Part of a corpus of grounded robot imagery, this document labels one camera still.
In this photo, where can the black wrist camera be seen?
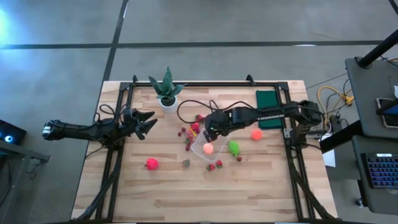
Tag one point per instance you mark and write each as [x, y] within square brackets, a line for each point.
[219, 119]
[129, 115]

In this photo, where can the tablet in pale case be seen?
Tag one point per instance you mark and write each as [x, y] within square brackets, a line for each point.
[385, 119]

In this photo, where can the yellow plastic chili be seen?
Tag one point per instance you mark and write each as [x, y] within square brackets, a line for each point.
[193, 132]

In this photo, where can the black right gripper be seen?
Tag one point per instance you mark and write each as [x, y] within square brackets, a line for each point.
[207, 123]

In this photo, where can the large red plastic fruit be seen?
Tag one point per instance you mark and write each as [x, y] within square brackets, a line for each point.
[152, 164]

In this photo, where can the green plastic lime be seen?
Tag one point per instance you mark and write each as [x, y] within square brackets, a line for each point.
[234, 147]

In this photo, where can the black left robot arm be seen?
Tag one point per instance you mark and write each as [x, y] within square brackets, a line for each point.
[77, 129]

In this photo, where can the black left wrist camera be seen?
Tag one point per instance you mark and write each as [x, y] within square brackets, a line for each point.
[129, 115]

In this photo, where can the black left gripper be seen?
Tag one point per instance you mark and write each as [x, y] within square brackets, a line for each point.
[132, 133]

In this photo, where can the clear plastic container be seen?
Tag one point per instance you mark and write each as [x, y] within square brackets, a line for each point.
[199, 147]

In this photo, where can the grey side desk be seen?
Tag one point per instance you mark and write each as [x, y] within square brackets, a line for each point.
[367, 93]
[363, 199]

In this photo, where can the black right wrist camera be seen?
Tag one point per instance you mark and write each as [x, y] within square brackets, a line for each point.
[219, 119]

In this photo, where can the white paper sheet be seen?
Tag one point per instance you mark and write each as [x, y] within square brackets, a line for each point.
[329, 155]

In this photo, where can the black backlit keyboard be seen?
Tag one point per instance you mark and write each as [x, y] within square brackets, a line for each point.
[382, 171]

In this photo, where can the grey metal stand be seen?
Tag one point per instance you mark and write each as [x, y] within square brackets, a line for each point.
[18, 151]

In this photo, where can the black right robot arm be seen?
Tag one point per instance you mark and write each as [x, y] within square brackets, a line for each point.
[264, 116]

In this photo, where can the black stand pole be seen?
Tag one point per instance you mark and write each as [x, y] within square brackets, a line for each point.
[377, 49]

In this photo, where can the dark green cloth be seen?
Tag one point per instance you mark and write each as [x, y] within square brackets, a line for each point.
[265, 99]

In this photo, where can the orange plastic fruit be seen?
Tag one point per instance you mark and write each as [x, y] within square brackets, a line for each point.
[257, 134]

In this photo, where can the black aluminium table frame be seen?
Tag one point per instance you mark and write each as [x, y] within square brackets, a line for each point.
[202, 84]

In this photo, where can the black power strip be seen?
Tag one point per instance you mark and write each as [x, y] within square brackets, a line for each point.
[335, 123]

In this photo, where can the red plastic tomato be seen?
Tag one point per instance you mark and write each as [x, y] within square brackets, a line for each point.
[195, 126]

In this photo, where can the green snake plant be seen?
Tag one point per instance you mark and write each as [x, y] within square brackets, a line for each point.
[167, 84]

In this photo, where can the white plant pot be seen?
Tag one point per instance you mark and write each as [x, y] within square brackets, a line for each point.
[169, 109]

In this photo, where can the pale plastic peach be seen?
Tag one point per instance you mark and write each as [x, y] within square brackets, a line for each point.
[208, 148]

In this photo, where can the black box with blue light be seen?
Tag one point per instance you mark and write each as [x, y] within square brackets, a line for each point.
[12, 132]

